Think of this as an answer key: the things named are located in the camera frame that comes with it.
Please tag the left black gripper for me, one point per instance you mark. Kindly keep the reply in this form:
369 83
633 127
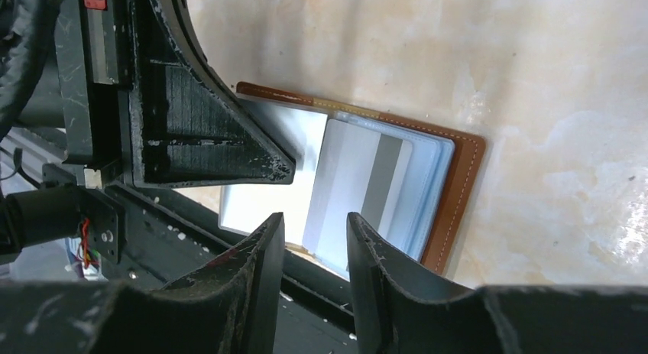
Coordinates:
187 128

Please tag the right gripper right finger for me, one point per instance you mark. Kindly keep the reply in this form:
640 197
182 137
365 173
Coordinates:
401 307

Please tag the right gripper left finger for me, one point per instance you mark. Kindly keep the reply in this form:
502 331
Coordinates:
229 305

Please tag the white VIP credit card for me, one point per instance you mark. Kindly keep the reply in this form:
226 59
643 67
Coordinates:
359 170

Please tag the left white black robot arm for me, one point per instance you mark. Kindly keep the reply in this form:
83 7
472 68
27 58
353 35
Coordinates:
30 93

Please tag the brown leather card holder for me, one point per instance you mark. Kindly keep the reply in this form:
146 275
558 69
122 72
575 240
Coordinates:
432 199

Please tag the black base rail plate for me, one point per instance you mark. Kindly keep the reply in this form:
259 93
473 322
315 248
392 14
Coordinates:
172 280

